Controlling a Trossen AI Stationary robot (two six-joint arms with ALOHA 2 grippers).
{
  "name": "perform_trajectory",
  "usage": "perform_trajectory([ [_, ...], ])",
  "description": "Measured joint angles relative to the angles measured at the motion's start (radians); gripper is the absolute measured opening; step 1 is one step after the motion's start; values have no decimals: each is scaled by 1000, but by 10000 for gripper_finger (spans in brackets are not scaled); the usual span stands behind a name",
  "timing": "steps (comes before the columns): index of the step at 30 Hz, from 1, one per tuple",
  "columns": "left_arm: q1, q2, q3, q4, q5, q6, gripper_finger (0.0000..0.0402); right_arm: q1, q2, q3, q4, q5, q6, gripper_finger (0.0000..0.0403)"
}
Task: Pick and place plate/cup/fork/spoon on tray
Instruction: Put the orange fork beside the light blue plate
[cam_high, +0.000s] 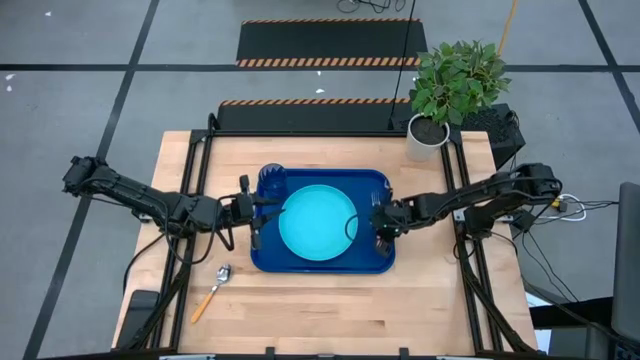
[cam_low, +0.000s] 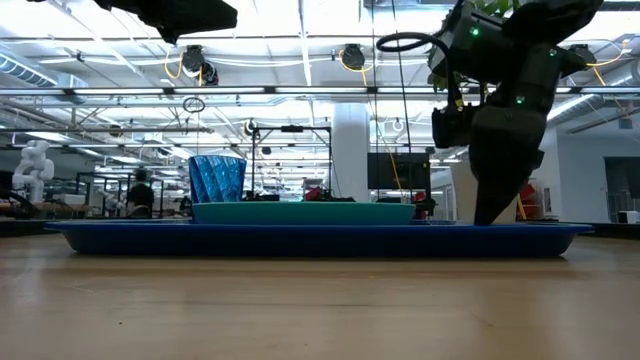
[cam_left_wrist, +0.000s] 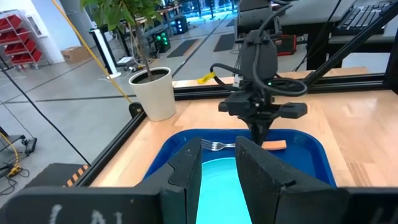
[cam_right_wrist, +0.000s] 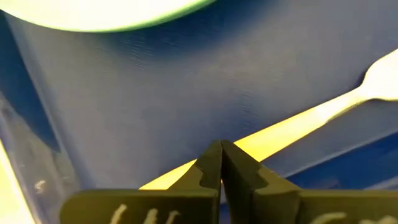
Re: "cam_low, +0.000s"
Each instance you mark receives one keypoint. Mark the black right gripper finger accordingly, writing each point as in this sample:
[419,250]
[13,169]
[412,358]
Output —
[495,190]

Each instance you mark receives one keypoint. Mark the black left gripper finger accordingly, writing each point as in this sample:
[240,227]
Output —
[200,17]

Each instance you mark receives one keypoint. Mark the blue faceted cup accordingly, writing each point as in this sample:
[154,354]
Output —
[217,180]

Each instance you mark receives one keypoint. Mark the blue plastic tray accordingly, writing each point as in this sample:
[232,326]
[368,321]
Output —
[320,242]

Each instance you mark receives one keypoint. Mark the turquoise round plate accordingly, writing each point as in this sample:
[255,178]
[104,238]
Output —
[305,214]

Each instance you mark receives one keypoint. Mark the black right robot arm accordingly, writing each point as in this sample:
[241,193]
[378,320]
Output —
[530,70]

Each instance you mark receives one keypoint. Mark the white plant pot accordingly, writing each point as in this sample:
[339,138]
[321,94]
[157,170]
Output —
[462,195]

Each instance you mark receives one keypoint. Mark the red object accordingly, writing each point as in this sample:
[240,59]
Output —
[530,192]
[314,194]

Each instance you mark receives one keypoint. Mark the dark glass door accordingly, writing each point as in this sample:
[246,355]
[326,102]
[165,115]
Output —
[622,190]

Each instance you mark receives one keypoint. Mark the white box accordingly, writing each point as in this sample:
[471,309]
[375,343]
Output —
[629,217]

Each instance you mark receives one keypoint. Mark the white column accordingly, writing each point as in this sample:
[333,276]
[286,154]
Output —
[350,150]

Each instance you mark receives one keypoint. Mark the person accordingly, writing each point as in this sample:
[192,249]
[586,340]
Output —
[141,197]

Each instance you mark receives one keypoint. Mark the wooden workbench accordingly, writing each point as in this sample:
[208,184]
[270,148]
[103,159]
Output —
[50,207]

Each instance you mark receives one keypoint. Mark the white wall sign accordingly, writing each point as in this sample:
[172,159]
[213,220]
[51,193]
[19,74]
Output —
[547,200]

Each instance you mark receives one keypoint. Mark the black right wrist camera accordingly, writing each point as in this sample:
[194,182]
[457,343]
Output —
[452,127]

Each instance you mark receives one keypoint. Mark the black wall screen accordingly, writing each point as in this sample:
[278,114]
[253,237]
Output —
[415,172]

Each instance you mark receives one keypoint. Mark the silver air duct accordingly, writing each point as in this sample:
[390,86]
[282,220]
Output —
[30,72]
[590,102]

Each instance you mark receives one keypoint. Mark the black frame rig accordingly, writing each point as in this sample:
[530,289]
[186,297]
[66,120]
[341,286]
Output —
[292,129]

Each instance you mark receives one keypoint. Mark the black aluminium table frame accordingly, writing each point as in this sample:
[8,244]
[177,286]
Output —
[25,227]

